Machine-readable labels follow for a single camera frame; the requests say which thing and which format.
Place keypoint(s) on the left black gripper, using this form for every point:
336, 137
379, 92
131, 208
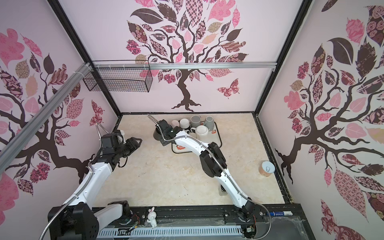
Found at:
133, 144

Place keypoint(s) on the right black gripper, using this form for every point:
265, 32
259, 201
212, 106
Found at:
163, 142

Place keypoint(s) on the black mug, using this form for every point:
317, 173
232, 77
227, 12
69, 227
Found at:
157, 135

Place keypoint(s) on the pink upside-down mug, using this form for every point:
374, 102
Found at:
175, 123

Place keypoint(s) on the tall grey mug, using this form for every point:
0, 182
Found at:
195, 121

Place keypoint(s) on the white round mug centre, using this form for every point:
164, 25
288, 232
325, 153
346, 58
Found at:
202, 133

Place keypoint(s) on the small grey mug right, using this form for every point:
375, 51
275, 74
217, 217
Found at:
209, 123

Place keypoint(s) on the white strawberry tray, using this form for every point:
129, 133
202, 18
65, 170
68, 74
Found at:
212, 136

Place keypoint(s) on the white rabbit figurine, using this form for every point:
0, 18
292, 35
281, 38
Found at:
151, 217

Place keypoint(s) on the right metal flexible conduit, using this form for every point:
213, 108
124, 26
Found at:
222, 162

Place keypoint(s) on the blue white marker pen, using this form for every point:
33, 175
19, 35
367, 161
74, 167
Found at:
281, 214

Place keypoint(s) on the black wire basket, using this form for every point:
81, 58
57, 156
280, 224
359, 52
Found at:
120, 76

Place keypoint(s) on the horizontal aluminium rail back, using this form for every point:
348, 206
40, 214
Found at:
189, 66

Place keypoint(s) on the diagonal aluminium rail left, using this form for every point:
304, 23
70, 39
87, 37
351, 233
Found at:
12, 149

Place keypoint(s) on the white slotted cable duct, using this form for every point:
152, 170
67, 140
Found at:
159, 232

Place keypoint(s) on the black front base frame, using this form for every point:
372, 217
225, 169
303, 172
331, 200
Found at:
81, 222

